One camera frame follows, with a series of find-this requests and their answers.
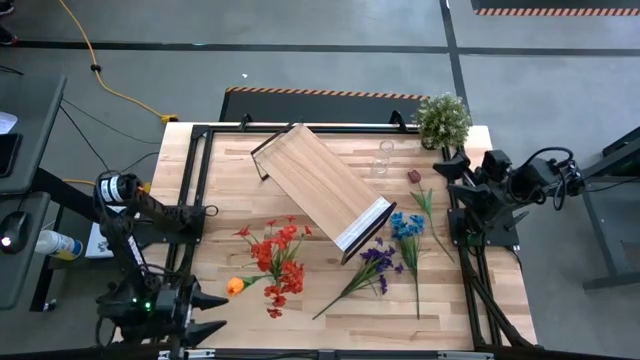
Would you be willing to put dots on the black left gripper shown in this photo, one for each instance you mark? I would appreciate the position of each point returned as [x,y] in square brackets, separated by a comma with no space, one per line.
[181,312]

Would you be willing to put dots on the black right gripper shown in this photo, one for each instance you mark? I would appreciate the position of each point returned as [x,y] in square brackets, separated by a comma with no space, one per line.
[497,192]

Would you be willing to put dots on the orange artificial tulip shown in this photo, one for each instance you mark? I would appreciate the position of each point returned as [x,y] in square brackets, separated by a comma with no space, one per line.
[235,286]

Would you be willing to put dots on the blue artificial flower bunch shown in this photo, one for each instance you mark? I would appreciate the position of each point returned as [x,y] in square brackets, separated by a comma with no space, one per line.
[405,227]

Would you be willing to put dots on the red artificial flower bunch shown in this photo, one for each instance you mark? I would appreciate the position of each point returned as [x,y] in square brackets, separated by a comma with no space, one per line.
[292,275]

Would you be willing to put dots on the purple artificial flower bunch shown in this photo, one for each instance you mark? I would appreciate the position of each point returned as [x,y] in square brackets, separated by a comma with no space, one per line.
[372,257]

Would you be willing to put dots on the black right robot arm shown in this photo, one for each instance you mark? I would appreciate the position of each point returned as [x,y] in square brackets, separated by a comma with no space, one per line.
[535,177]

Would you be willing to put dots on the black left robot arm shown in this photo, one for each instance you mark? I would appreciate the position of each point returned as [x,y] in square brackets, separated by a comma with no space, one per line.
[165,215]

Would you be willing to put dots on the dark red artificial tulip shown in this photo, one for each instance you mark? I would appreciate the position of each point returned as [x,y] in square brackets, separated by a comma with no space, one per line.
[414,176]

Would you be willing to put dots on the green potted plant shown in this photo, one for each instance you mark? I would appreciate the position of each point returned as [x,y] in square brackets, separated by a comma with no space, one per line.
[442,120]

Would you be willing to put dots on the clear glass vase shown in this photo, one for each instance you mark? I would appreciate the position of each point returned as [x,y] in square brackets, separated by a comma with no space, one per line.
[382,162]

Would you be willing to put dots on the white box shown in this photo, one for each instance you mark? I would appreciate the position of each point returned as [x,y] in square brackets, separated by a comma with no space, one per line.
[97,245]

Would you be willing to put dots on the black metal stand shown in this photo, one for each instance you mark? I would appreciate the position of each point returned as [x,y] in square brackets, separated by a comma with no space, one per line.
[605,235]

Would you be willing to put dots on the black hazard-striped floor mat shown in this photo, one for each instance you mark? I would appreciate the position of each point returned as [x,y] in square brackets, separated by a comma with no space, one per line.
[550,11]
[320,107]

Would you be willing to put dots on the white spray can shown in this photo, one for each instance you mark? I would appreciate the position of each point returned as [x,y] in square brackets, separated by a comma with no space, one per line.
[55,244]

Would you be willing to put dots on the black computer mouse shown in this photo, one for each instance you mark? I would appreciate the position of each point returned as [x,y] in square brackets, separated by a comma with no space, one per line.
[15,230]

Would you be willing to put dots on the black desk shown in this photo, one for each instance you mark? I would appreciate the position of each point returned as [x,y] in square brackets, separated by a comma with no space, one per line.
[30,150]

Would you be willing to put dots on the black tablet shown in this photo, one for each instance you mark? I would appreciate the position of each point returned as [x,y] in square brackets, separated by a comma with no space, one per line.
[7,155]

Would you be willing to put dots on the white paper sheet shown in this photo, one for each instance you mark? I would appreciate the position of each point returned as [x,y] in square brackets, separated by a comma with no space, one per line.
[6,122]

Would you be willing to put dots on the person's foot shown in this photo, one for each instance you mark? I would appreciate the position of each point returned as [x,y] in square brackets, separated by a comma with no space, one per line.
[6,6]
[7,36]

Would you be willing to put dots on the black aluminium rig frame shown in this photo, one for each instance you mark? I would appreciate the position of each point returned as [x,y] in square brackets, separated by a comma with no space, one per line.
[202,165]

